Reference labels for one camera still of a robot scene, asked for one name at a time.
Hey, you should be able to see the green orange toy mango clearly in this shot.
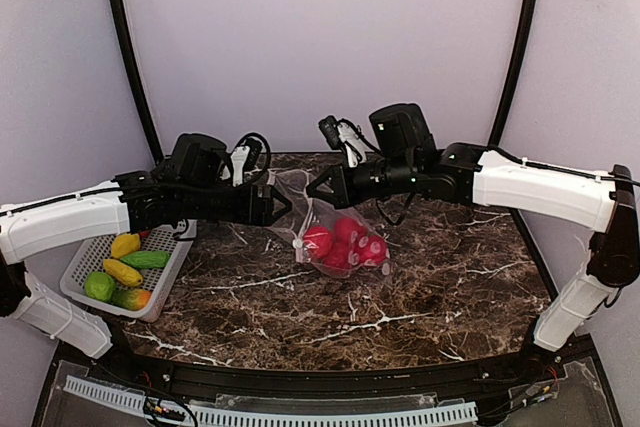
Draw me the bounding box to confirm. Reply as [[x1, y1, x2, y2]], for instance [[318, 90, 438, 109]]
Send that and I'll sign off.
[[111, 288, 152, 311]]

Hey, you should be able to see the white slotted cable duct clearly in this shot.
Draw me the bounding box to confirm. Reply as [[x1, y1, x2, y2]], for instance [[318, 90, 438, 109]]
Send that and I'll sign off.
[[63, 375, 478, 426]]

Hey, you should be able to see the clear zip top bag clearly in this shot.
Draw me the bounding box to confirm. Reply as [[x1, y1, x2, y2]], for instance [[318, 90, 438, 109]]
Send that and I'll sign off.
[[267, 169, 393, 279]]

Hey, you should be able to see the black right frame post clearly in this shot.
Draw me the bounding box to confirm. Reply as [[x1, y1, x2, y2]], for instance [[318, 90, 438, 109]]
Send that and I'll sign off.
[[488, 0, 537, 145]]

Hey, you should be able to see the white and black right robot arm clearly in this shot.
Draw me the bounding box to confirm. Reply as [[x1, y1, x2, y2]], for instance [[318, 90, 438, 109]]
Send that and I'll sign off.
[[306, 103, 639, 352]]

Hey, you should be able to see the red toy fruit front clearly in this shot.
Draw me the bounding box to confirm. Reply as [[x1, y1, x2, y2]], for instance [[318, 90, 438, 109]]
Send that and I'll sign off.
[[322, 242, 352, 271]]

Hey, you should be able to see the white plastic basket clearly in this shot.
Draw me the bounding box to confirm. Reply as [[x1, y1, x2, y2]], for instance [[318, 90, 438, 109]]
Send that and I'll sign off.
[[59, 221, 197, 323]]

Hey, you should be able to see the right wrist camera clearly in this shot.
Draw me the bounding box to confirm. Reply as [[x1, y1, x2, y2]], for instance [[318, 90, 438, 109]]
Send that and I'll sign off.
[[318, 115, 380, 168]]

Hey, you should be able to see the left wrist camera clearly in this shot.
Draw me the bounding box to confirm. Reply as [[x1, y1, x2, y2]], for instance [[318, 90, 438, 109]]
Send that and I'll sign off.
[[230, 132, 272, 187]]

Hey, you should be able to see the red toy apple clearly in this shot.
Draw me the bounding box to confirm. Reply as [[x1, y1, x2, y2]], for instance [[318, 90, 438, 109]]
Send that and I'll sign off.
[[354, 235, 388, 267]]

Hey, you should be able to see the yellow toy lemon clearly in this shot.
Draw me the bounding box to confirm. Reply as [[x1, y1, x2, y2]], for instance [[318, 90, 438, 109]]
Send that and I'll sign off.
[[111, 233, 141, 259]]

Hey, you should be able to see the red toy strawberry back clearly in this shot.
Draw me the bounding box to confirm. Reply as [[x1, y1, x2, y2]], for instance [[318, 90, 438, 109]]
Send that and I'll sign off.
[[303, 225, 333, 259]]

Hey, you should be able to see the black left frame post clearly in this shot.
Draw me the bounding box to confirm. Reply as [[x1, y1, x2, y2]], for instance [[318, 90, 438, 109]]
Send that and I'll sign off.
[[109, 0, 164, 164]]

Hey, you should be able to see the green toy cucumber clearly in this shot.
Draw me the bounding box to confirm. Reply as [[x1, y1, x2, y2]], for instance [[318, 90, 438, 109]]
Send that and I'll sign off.
[[120, 251, 171, 270]]

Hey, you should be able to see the black frame post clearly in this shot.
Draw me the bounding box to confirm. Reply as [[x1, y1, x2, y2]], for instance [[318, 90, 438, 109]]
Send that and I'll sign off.
[[488, 0, 537, 145], [109, 0, 164, 164]]

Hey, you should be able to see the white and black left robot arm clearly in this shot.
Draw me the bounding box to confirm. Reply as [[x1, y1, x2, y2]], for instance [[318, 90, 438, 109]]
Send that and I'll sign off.
[[1, 133, 292, 359]]

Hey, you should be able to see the red toy fruit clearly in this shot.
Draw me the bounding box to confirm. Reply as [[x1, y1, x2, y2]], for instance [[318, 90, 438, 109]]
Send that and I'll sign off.
[[322, 242, 352, 271], [333, 216, 367, 246]]

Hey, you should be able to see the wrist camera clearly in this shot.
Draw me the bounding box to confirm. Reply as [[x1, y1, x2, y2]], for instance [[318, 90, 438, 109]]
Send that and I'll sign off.
[[318, 115, 380, 168], [230, 132, 272, 187]]

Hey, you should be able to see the yellow toy corn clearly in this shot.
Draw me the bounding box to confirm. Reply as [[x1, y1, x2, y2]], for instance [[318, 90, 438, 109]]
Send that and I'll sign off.
[[103, 259, 144, 287]]

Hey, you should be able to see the black front rail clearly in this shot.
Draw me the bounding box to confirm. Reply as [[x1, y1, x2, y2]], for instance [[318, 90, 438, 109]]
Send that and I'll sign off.
[[56, 334, 601, 402]]

